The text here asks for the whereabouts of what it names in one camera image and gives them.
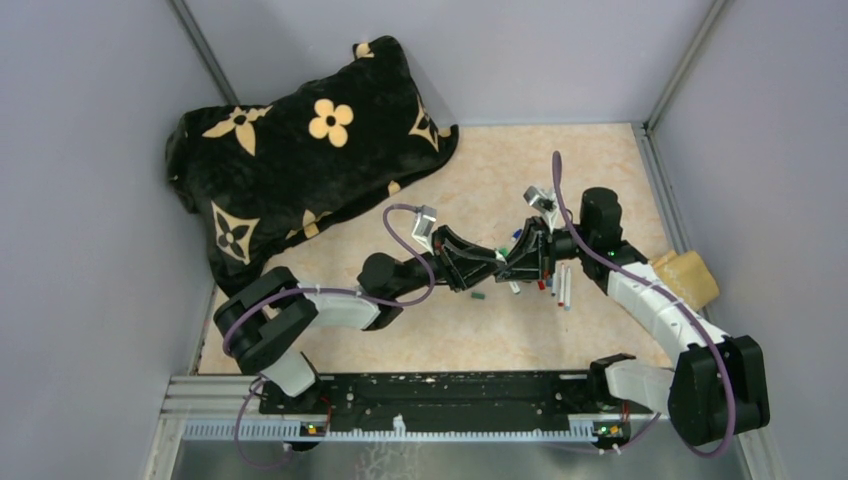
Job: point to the white light-blue pen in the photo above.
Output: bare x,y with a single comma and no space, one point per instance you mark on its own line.
566,288

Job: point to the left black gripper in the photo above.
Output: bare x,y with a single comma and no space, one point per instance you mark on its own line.
440,258

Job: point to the white green-tip pen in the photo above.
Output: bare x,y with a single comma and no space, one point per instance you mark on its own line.
514,287

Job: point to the grey cable duct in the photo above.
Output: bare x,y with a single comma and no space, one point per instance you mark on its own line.
295,431

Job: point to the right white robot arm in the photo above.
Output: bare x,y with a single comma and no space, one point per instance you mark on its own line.
717,385

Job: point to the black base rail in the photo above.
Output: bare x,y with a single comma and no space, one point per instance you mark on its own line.
448,402

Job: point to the black floral plush blanket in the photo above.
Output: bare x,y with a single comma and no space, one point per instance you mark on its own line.
266,178

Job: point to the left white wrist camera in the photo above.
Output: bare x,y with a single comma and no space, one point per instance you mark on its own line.
425,220

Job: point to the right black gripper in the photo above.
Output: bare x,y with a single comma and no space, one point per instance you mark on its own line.
534,255

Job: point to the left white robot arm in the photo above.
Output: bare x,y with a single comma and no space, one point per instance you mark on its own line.
260,324

